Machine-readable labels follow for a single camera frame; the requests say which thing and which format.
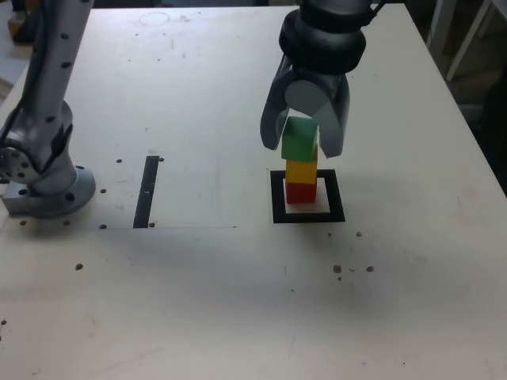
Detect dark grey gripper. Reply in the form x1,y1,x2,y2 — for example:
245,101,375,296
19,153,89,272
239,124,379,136
259,53,353,161

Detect green cube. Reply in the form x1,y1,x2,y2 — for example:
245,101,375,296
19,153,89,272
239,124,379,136
280,116,320,162

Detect yellow cube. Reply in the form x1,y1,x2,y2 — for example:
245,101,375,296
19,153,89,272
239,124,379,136
285,158,318,185

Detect red cube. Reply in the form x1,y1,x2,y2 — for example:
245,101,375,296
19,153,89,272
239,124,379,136
284,180,318,205

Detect black tape square outline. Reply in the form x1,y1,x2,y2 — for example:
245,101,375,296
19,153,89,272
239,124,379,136
269,169,346,225

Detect black tape strip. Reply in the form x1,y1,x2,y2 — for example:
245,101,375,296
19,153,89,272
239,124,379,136
132,155,159,230

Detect orange box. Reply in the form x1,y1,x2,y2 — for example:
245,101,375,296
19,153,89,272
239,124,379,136
7,11,25,44

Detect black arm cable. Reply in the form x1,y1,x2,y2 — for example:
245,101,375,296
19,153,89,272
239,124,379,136
366,0,387,25

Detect white metal frame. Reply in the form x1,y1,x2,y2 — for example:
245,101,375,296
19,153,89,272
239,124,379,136
425,0,507,82

